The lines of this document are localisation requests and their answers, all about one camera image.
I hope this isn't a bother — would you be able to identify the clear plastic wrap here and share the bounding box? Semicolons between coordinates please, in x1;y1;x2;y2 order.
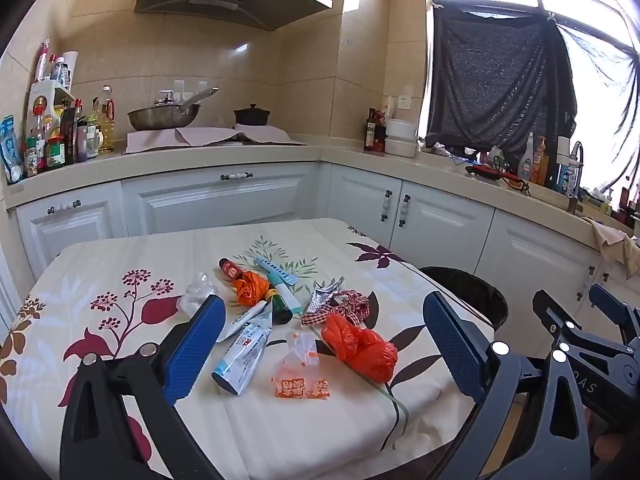
177;271;221;317

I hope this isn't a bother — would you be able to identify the row of small dark jars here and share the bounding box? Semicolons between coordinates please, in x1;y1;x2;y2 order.
607;187;640;229

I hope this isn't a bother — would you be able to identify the white paper towel roll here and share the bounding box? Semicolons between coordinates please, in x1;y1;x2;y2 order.
62;51;80;92

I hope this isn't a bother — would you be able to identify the silver foil wrapper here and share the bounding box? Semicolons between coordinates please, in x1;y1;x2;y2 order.
306;277;347;317

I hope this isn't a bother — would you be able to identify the cluster of condiment bottles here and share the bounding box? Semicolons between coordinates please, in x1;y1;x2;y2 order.
22;50;101;177

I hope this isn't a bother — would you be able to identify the dark curtain cloth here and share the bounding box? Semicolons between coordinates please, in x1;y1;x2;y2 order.
425;6;579;155

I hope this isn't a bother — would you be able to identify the wide white cabinet door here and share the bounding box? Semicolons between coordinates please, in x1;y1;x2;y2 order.
122;162;322;237

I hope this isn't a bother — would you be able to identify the white spray bottle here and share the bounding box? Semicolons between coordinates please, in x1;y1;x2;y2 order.
517;132;535;184

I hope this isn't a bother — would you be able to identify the black pot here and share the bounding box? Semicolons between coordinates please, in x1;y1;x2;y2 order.
233;104;272;128

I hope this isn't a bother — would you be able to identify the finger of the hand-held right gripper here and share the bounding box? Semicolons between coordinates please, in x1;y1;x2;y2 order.
531;289;588;348
588;283;640;347

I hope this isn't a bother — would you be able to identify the black trash bin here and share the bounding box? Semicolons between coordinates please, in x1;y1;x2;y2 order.
419;266;510;332

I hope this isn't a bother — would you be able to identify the blue white toothpaste tube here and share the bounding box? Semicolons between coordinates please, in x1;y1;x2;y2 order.
211;310;274;397

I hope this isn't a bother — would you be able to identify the red plastic bag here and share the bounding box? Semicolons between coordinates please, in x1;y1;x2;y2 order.
320;312;400;384

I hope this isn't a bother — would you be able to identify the red food package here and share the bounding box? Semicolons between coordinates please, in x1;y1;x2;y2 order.
375;110;394;154

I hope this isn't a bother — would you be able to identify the red black handheld tool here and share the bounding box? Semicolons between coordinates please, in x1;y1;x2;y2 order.
465;162;531;194

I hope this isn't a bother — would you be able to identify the steel wok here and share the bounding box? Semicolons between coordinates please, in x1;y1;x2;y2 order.
127;87;220;132

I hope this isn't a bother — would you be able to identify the beige kitchen countertop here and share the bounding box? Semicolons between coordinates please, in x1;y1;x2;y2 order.
4;141;640;267

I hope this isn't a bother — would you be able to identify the orange soap bottle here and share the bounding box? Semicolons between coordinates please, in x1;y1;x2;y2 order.
531;135;550;186

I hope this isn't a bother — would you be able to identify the beige towel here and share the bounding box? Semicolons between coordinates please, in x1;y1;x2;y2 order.
582;217;640;279

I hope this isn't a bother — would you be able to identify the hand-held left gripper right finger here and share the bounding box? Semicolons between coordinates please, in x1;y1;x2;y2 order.
422;291;593;480

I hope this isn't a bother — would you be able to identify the blue snack packet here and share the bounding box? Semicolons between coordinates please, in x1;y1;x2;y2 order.
0;115;25;185

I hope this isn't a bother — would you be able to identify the dark green bottle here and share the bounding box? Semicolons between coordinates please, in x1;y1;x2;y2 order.
270;295;295;326

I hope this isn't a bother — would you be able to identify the white double wall socket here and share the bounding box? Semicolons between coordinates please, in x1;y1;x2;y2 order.
174;80;209;104

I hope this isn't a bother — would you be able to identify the orange plastic bag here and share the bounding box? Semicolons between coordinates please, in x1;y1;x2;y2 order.
231;270;274;309

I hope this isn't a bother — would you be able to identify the steel faucet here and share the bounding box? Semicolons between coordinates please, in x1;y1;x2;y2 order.
567;140;586;214

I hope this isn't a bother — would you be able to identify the floral tablecloth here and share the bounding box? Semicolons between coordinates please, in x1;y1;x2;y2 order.
0;217;497;480

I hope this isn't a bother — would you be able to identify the orange printed clear packet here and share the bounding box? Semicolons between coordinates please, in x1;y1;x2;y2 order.
271;331;332;402

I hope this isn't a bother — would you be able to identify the small red bottle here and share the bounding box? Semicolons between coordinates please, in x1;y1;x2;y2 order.
218;257;246;282

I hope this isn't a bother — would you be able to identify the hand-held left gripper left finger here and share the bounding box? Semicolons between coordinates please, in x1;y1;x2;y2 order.
60;294;227;480

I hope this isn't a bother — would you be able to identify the teal white tube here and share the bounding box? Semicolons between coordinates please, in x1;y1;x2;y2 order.
266;272;292;306

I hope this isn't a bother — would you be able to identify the white spice rack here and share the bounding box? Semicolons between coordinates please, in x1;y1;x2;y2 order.
27;81;76;111

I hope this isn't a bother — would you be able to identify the light blue ointment tube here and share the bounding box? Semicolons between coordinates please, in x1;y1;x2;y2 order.
254;256;302;287

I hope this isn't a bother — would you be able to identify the cooking oil bottle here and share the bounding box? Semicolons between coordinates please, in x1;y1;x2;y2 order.
95;85;116;155

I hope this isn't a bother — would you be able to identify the pink stove cover cloth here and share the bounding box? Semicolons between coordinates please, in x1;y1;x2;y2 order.
125;125;307;155

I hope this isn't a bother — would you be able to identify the person's right hand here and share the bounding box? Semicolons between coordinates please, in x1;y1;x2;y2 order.
592;430;633;466

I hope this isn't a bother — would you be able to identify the red checkered ribbon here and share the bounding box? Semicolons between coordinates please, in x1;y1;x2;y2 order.
300;289;382;327

